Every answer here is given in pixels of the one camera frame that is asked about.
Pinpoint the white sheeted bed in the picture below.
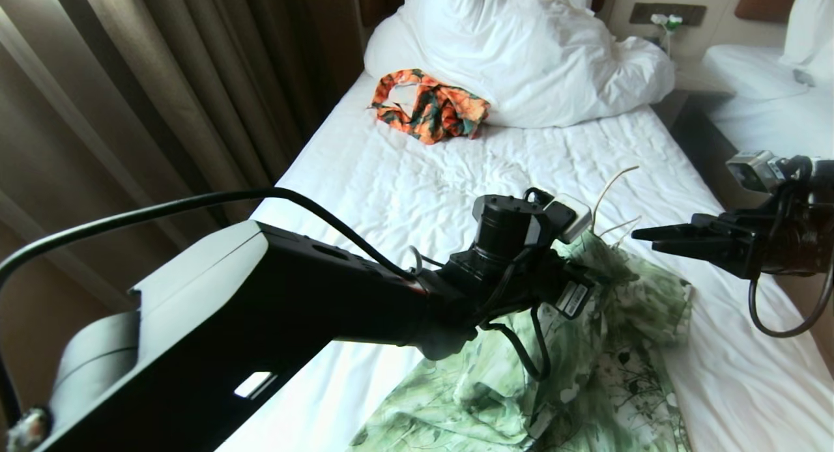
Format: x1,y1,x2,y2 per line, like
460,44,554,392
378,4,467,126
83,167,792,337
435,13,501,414
700,44,834,161
215,71,834,452

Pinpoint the green floral shirt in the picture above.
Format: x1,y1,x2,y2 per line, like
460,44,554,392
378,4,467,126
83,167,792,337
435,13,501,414
349,229,695,452

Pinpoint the white and green charger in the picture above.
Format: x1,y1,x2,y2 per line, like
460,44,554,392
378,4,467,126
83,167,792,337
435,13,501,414
650,12,684,57

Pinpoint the brown curtain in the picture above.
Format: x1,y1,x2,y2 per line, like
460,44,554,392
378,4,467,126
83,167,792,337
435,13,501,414
0,0,366,309

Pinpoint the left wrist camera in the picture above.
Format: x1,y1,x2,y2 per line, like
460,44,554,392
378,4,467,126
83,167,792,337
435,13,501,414
525,188,593,245

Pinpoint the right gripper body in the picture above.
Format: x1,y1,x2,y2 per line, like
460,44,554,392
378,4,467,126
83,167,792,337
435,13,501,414
692,210,786,281

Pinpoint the black cable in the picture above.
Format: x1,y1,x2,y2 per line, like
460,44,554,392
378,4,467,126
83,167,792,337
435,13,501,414
747,247,834,339
481,301,552,382
0,188,419,290

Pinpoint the orange patterned garment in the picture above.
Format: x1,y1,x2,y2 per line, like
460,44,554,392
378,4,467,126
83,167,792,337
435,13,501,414
369,68,491,146

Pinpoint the brown padded headboard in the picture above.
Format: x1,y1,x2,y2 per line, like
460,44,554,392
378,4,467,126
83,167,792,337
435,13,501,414
734,0,799,23

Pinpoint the white crumpled duvet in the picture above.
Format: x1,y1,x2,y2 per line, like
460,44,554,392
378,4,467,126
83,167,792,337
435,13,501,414
363,0,677,130

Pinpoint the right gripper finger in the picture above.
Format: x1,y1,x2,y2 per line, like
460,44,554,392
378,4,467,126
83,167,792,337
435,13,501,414
650,240,732,268
631,223,703,242

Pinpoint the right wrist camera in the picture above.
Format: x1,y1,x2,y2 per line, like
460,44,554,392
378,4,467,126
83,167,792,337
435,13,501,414
725,150,797,193

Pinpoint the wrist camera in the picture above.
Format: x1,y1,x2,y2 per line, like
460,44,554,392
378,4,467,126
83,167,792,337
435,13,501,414
725,150,797,193
525,188,593,245

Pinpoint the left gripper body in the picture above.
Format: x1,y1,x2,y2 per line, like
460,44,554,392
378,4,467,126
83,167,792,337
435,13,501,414
519,247,595,320

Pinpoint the dark nightstand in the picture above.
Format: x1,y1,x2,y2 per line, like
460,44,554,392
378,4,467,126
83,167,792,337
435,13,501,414
652,87,740,212

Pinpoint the dark wall switch panel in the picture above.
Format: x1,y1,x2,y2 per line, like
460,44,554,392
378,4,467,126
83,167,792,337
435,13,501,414
629,2,708,27

